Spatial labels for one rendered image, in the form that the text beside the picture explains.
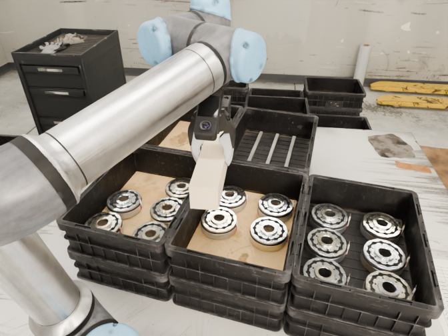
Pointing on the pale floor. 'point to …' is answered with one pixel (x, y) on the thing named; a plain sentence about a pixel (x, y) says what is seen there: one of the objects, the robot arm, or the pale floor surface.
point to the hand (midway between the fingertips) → (212, 162)
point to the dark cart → (69, 74)
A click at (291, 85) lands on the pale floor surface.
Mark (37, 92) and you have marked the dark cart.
